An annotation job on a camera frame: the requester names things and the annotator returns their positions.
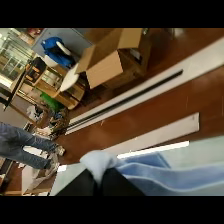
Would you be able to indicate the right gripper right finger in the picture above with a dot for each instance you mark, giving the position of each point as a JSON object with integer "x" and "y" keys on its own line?
{"x": 118, "y": 185}

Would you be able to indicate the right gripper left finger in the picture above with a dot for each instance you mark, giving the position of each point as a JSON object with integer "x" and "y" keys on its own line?
{"x": 81, "y": 186}

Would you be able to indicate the light blue shirt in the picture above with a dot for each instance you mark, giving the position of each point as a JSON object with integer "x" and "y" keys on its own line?
{"x": 173, "y": 176}

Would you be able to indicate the person's legs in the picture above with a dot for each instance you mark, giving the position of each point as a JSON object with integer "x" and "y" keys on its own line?
{"x": 20, "y": 143}

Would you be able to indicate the brown cardboard box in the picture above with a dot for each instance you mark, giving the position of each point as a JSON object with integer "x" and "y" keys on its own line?
{"x": 105, "y": 63}

